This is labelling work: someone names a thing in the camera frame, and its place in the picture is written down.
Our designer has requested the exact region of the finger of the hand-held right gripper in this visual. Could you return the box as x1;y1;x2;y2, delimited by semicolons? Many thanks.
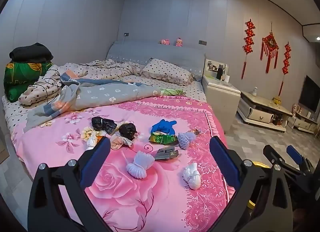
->
262;144;286;170
286;144;314;175

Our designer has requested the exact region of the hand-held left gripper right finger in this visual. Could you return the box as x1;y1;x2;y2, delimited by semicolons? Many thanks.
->
209;136;293;232

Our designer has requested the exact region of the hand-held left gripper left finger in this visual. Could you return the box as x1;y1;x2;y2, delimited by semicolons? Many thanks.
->
27;136;112;232

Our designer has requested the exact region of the black bin with yellow rim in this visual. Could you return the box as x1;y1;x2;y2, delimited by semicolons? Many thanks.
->
246;160;272;209

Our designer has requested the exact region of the small white foam net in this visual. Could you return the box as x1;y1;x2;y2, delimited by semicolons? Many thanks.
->
86;134;99;151

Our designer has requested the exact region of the beige cloth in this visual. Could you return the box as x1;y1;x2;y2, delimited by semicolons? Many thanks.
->
110;132;134;151

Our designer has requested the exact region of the white sock bundle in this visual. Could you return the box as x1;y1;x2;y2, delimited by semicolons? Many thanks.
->
183;162;201;190

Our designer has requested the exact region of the lavender sock bundle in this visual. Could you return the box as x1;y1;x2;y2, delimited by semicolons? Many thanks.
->
177;132;197;151

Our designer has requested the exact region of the white sock pair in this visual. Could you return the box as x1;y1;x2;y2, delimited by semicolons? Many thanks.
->
126;150;155;180

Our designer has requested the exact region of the balled black plastic bag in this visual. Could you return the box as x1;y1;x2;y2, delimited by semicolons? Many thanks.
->
118;122;138;141

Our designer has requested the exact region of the grey green snack packet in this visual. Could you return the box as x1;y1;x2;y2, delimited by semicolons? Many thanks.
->
154;147;179;161

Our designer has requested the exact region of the green foil wrapper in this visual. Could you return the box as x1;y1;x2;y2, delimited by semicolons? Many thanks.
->
149;132;179;145

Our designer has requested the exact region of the cream television stand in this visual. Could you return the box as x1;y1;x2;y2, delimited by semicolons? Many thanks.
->
287;110;318;134

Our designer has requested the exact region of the pink floral blanket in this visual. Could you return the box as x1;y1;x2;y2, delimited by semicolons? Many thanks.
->
15;95;237;232

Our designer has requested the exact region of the cream tv console table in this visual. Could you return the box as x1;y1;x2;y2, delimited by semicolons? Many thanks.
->
237;91;293;133

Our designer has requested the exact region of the cream nightstand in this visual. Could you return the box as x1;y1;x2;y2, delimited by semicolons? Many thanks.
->
202;74;242;133

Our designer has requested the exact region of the black television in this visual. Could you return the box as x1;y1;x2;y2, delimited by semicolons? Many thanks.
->
298;75;320;113

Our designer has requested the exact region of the grey floral quilt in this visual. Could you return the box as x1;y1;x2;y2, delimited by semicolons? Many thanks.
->
24;72;186;132

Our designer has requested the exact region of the polka dot bed sheet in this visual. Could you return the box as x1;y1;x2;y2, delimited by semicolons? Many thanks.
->
2;74;208;135

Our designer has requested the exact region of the beige polka dot duvet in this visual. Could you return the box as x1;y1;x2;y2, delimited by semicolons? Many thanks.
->
19;59;146;106

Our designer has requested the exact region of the polka dot pillow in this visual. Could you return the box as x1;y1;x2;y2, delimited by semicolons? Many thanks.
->
140;58;195;87

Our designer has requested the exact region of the red diamond knot decoration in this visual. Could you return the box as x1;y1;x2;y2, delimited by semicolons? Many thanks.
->
260;22;279;74

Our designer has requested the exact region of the green folded quilt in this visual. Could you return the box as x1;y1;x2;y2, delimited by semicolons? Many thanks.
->
3;61;54;103

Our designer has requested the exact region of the grey padded bed headboard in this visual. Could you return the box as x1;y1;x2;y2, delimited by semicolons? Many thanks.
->
106;41;206;83

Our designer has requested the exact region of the black folded cloth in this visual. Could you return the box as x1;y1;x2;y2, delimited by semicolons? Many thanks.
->
9;42;54;63

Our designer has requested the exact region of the black cable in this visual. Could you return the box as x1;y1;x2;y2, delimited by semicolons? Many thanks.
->
37;69;66;104

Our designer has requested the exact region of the white picture frame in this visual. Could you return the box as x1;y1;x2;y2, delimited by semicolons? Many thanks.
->
204;58;229;82

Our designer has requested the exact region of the white charger cable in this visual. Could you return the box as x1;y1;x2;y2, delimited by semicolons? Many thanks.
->
119;36;126;73

